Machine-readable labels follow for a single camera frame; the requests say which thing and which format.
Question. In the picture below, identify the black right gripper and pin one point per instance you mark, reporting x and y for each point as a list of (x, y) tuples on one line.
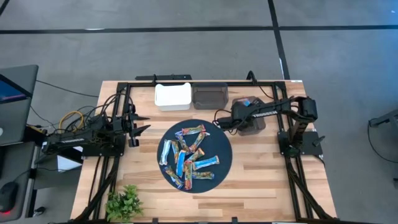
[(242, 114)]

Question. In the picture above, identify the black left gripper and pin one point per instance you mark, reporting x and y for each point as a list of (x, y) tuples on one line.
[(129, 127)]

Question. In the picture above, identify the green and white chip bag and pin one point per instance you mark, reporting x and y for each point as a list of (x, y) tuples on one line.
[(203, 175)]

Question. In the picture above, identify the orange and blue snack bag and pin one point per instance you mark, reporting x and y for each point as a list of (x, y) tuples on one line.
[(172, 176)]

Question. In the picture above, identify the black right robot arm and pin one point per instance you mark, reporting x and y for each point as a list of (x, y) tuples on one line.
[(273, 112)]

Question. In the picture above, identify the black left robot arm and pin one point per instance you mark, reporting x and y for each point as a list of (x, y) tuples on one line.
[(74, 141)]

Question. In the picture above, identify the grey translucent plastic bin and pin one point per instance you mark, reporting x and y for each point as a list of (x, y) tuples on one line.
[(256, 129)]

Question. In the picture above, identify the dark translucent plastic bin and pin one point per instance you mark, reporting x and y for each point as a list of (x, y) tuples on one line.
[(210, 96)]

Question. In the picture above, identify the white plastic bin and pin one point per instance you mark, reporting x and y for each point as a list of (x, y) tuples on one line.
[(172, 96)]

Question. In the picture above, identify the round dark blue woven placemat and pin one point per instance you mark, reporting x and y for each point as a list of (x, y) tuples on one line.
[(217, 174)]

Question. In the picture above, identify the white box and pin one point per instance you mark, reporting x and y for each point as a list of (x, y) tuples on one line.
[(70, 161)]

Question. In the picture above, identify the small green artificial plant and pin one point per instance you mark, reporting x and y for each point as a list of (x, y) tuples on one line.
[(124, 203)]

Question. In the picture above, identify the black table clamp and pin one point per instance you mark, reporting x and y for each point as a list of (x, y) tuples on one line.
[(155, 221), (234, 220)]

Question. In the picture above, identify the grey laptop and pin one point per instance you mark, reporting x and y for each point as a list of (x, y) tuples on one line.
[(18, 118)]

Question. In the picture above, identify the dark grey desk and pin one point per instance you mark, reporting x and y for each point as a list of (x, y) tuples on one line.
[(18, 161)]

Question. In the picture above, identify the black caster wheel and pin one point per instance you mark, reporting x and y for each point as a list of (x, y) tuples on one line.
[(39, 211)]

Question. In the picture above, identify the black computer mouse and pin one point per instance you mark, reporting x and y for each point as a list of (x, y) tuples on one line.
[(7, 196)]

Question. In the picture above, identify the black aluminium table frame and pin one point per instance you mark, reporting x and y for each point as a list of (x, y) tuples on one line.
[(236, 83)]

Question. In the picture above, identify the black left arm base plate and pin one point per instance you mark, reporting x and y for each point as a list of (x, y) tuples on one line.
[(102, 152)]

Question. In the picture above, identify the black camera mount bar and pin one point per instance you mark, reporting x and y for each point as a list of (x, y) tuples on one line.
[(163, 77)]

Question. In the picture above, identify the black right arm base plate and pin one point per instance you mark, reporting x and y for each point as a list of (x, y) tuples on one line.
[(311, 146)]

